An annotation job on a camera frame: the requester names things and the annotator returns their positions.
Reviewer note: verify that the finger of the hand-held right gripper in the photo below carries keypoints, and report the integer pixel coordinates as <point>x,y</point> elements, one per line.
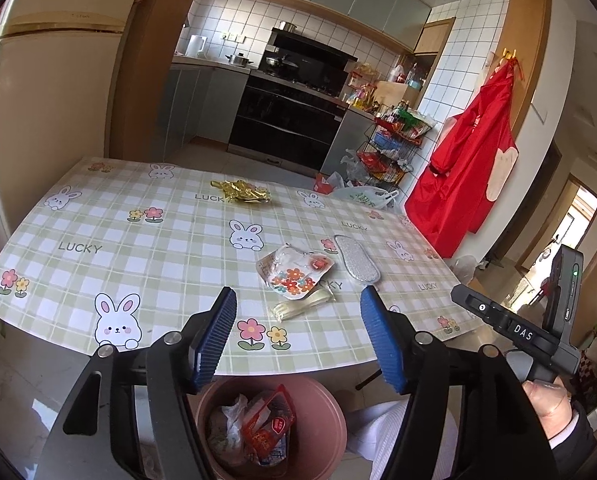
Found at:
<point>481,307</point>

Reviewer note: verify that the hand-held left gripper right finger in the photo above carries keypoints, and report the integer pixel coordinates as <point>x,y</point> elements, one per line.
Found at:
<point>386,345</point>

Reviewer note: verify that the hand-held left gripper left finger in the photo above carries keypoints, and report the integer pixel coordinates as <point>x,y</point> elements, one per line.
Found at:
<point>213,340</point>

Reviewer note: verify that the pink plastic bin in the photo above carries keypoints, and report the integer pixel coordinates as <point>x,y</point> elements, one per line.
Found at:
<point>323,410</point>

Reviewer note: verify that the clear wrapper with red print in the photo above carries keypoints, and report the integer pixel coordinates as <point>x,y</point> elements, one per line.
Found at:
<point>268,425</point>

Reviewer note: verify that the person's right forearm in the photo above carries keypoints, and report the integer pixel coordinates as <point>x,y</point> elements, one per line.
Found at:
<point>573,440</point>

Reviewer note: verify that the person's right hand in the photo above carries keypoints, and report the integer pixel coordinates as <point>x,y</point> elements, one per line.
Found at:
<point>546,402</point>

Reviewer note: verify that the translucent crumpled bag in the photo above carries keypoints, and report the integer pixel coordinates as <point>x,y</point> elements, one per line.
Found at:
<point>463,268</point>

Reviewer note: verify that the silver oval foil pad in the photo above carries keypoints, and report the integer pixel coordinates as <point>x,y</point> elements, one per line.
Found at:
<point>357,259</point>

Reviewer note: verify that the yellowish clear wrapper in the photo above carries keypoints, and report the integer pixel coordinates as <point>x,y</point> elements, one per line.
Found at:
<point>301,306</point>

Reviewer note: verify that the white ribbed garment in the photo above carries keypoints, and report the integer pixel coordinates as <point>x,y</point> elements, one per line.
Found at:
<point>398,440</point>

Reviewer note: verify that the flower print white wrapper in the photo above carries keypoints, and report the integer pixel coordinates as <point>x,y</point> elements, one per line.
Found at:
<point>293,270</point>

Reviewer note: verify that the red apron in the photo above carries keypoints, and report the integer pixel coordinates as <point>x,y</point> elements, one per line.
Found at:
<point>458,175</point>

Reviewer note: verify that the white bag with green print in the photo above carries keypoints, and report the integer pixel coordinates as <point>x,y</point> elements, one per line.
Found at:
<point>363,197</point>

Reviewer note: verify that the gold foil wrapper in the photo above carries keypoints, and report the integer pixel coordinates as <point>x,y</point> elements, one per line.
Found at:
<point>241,191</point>

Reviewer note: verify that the red bag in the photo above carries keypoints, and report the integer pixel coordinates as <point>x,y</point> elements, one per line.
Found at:
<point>322,185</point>

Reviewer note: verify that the clear crumpled plastic bag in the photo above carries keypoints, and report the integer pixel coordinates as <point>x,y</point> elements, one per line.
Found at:
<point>353,165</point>

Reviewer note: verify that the grey narrow base cabinet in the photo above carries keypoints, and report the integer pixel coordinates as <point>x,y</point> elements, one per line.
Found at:
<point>346,135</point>

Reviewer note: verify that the black integrated stove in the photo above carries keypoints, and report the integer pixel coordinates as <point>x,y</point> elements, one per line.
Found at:
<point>283,120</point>

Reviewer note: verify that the wooden cutting board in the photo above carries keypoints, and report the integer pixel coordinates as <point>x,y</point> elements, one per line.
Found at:
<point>394,92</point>

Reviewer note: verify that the grey lower cabinet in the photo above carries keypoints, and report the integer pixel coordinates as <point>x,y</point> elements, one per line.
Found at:
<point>193,105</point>

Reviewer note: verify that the beige refrigerator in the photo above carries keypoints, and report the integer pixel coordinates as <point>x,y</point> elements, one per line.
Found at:
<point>53,110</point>

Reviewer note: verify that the steel pot with lid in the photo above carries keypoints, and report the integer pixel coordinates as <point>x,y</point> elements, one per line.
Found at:
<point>239,59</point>

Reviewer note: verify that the white electric kettle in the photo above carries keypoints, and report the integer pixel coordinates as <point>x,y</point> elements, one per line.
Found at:
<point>197,46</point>

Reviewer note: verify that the black range hood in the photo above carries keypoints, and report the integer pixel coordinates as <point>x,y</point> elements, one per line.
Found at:
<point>311,50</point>

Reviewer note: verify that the small steel pot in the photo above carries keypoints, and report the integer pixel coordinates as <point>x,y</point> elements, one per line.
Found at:
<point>288,27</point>

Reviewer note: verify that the yellow wall hook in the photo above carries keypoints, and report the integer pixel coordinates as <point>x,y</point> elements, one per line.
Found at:
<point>509,54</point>

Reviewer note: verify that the white wall socket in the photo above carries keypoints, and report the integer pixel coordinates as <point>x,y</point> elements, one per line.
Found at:
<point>234,37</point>

